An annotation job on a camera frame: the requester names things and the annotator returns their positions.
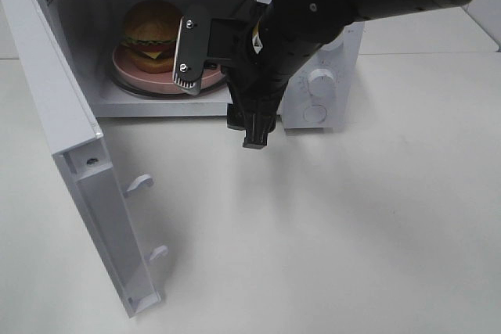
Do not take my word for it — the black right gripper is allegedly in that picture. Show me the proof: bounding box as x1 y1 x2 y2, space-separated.
207 0 282 149

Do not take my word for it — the round door release button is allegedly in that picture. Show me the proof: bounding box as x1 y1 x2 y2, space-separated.
303 105 327 124

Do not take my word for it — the pink plate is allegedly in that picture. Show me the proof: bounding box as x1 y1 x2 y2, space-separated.
111 43 228 95

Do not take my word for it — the burger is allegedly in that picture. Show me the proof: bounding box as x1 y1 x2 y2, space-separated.
121 0 182 74

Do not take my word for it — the white microwave door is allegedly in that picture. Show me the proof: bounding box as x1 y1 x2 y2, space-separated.
2 0 161 317

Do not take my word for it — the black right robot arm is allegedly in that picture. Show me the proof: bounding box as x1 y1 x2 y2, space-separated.
207 0 471 149

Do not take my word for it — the glass turntable plate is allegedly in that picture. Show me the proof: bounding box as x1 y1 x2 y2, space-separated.
109 67 225 99

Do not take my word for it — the white lower timer knob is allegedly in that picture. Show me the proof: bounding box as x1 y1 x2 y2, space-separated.
307 68 337 98

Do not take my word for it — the white microwave oven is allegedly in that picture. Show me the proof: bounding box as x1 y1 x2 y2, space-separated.
7 0 366 134

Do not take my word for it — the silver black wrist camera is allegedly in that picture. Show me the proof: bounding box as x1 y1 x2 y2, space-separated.
172 5 211 95

